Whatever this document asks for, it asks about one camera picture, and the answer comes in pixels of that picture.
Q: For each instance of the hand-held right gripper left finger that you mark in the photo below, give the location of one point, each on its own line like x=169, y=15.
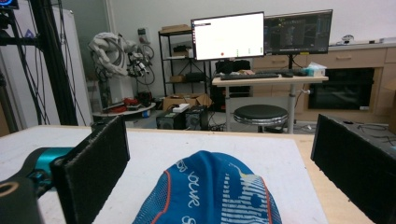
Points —
x=93, y=168

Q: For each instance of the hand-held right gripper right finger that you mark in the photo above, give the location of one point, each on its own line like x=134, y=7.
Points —
x=351, y=168

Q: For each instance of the blue mesh cap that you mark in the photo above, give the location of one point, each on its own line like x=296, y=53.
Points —
x=205, y=186

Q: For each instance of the white table mat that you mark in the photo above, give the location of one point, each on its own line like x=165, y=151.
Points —
x=155, y=146

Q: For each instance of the round white table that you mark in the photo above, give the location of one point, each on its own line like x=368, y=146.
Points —
x=137, y=111

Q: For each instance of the black built-in oven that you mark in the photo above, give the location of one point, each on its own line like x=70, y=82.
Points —
x=341, y=88

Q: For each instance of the black computer tower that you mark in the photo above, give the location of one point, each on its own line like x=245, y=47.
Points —
x=196, y=118
x=169, y=120

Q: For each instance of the white board panel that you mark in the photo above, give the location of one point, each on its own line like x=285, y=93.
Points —
x=79, y=68

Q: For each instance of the tissue box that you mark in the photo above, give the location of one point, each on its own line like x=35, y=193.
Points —
x=315, y=71

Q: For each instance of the black round stool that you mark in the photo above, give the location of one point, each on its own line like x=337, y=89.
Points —
x=261, y=114

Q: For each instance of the black metal stand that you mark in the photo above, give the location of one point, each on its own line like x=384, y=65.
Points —
x=57, y=68

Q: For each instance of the small white box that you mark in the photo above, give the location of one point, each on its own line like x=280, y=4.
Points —
x=181, y=108

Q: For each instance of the open cardboard box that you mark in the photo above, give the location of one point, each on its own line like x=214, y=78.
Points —
x=179, y=101

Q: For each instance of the wooden cabinet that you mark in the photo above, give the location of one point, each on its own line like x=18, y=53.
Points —
x=358, y=57

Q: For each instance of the black computer mouse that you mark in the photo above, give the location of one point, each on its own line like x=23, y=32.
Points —
x=287, y=75

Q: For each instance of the light wooden desk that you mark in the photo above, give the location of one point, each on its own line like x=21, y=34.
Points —
x=267, y=81

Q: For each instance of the black metal shelf rack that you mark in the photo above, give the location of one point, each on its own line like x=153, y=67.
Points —
x=162, y=62

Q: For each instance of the black keyboard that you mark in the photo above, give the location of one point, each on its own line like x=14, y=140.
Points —
x=249, y=76

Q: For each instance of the monitor with dark screen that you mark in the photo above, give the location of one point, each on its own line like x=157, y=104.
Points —
x=297, y=32

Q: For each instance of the flat cardboard box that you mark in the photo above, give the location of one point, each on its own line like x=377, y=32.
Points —
x=176, y=28

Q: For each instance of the monitor with white screen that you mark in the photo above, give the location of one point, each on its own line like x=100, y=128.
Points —
x=229, y=35

